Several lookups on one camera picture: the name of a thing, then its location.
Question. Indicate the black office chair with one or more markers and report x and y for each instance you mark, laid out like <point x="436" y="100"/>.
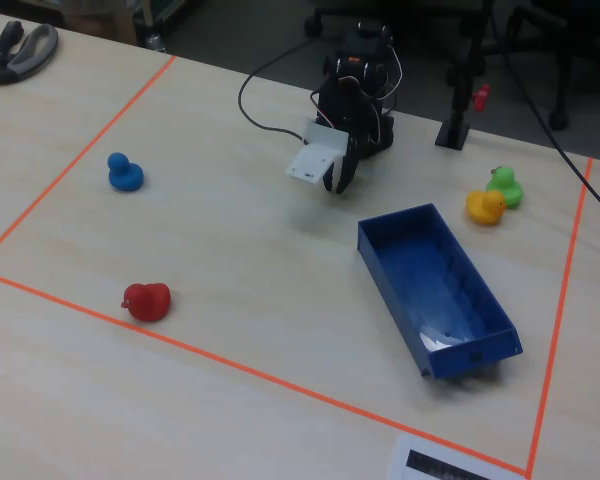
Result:
<point x="559" y="120"/>

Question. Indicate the red rubber duck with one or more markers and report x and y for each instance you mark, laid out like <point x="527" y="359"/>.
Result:
<point x="147" y="301"/>

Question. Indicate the orange tape outline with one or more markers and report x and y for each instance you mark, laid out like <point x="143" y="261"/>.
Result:
<point x="130" y="324"/>

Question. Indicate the white gripper camera mount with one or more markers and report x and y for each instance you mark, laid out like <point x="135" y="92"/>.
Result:
<point x="317" y="155"/>

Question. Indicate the yellow rubber duck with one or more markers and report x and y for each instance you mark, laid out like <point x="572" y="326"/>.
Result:
<point x="485" y="206"/>

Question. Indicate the red clamp knob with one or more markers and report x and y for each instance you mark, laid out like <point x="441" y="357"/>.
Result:
<point x="481" y="97"/>

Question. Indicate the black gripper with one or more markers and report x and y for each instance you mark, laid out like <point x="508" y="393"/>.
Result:
<point x="350" y="159"/>

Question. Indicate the black camera stand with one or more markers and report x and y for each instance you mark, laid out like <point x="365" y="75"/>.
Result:
<point x="454" y="131"/>

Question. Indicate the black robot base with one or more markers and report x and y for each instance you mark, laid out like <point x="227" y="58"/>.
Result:
<point x="382" y="137"/>

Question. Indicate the black chair caster wheel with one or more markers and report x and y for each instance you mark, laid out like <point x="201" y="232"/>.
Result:
<point x="313" y="25"/>

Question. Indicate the blue rubber duck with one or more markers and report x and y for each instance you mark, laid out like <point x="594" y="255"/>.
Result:
<point x="125" y="174"/>

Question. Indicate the green rubber duck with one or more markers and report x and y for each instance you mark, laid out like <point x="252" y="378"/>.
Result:
<point x="507" y="187"/>

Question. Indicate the grey black hand tool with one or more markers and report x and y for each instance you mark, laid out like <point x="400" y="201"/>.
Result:
<point x="22" y="57"/>

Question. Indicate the white paper black bar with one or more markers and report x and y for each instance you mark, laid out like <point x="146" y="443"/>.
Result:
<point x="400" y="460"/>

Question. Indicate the blue plastic box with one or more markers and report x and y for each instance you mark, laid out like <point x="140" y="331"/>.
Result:
<point x="430" y="270"/>

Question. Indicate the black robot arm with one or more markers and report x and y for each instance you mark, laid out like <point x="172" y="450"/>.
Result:
<point x="370" y="55"/>

